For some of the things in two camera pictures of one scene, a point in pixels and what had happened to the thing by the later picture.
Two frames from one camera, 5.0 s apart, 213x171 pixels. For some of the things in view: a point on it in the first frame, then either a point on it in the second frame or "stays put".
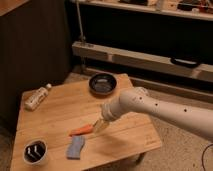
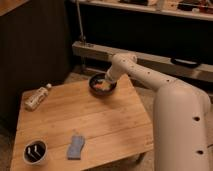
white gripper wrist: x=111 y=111 → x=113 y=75
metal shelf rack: x=173 y=36 stays put
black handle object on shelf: x=185 y=62 stays put
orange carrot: x=82 y=131 → x=98 y=86
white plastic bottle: x=33 y=98 stays put
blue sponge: x=73 y=150 stays put
